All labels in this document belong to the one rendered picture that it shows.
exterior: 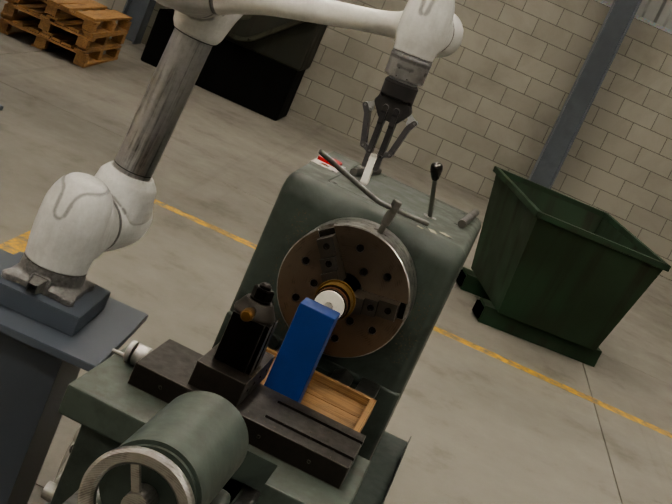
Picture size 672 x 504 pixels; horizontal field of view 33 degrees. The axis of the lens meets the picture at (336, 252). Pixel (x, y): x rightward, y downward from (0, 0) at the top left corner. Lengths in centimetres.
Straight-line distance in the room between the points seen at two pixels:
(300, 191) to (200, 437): 136
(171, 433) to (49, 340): 118
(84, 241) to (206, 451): 127
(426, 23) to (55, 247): 99
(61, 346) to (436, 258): 90
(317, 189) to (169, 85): 43
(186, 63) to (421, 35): 64
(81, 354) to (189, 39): 78
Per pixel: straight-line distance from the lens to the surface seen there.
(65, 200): 268
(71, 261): 270
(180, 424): 151
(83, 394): 203
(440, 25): 242
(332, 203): 277
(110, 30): 1080
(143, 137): 281
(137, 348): 218
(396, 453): 338
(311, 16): 256
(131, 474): 142
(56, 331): 269
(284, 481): 201
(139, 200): 284
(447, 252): 275
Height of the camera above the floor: 177
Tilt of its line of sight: 14 degrees down
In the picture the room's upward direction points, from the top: 24 degrees clockwise
